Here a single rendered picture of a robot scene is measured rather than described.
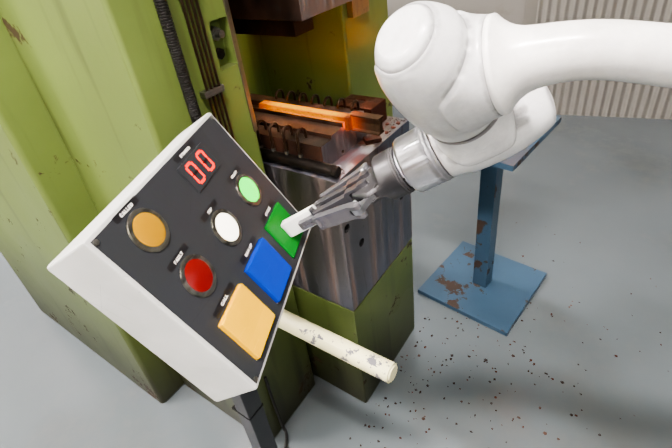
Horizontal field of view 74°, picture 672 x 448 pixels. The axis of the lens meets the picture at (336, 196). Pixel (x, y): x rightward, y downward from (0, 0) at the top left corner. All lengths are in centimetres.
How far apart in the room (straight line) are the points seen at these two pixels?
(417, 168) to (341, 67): 83
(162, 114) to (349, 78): 66
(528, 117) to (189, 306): 47
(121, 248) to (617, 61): 53
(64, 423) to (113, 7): 158
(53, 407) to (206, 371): 156
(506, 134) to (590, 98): 305
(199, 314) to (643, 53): 54
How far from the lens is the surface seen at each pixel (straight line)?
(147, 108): 91
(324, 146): 109
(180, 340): 59
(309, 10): 100
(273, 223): 75
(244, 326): 62
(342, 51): 139
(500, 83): 46
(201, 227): 64
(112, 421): 198
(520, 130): 60
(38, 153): 132
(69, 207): 139
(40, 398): 222
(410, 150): 62
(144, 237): 57
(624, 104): 367
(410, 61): 43
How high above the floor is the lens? 147
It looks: 33 degrees down
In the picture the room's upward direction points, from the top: 8 degrees counter-clockwise
